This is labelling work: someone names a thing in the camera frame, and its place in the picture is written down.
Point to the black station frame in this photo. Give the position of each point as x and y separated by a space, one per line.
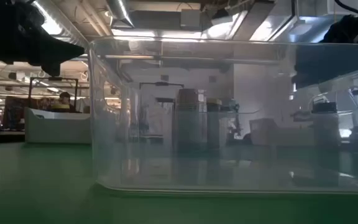
162 83

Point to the round silver ventilation duct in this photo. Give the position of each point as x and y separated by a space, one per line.
120 11

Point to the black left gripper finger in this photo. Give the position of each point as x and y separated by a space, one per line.
64 49
52 69

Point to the long gray metal pipe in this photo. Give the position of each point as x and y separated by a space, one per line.
129 57

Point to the gray metal junction box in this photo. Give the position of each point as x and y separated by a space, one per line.
190 18

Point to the green table mat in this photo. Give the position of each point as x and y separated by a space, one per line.
42 186

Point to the person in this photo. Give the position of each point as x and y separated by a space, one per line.
64 100

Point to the large cork-lid spice jar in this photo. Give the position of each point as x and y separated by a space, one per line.
191 124

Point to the rectangular silver air duct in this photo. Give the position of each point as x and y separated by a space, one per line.
303 28

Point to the yellow-lid spice jar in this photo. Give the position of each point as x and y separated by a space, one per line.
213 124

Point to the fluorescent light panel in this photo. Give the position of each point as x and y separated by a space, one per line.
141 33

